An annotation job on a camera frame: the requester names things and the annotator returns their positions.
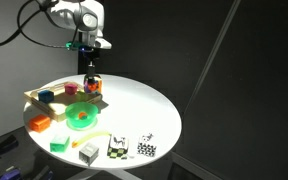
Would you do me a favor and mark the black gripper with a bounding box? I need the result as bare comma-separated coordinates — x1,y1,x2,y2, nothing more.
82,47,102,86

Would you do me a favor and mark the colourful house picture block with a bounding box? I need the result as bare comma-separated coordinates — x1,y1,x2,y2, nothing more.
83,74,104,95

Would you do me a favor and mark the yellow-green block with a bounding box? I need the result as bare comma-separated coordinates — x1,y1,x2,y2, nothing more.
75,91,88,102

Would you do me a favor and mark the pink block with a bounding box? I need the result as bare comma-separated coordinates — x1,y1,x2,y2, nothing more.
64,82,79,96

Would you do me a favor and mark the wooden tray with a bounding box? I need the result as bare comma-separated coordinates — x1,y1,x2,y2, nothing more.
23,81,103,123

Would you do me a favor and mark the blue block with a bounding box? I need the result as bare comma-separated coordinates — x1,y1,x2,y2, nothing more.
37,89,55,104

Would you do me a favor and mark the orange block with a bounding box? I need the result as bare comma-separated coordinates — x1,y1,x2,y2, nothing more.
28,113,52,134

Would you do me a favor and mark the green block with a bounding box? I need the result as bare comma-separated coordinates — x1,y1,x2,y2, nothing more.
49,133,71,153

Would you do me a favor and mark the grey block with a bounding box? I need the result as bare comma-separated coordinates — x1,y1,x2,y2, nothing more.
78,142,100,167

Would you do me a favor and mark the translucent green plastic bowl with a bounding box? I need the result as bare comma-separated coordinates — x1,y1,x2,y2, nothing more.
64,101,100,131

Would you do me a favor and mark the yellow plastic spoon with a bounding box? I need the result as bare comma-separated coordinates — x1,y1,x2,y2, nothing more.
71,129,112,149

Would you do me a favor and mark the animal print cube checkered side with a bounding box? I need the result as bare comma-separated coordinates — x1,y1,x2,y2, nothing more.
106,133,130,160

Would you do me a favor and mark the animal print cube triangle side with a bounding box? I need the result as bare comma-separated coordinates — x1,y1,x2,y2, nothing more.
136,132,159,158

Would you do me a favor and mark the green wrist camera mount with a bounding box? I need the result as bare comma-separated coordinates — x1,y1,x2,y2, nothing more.
65,40,86,52

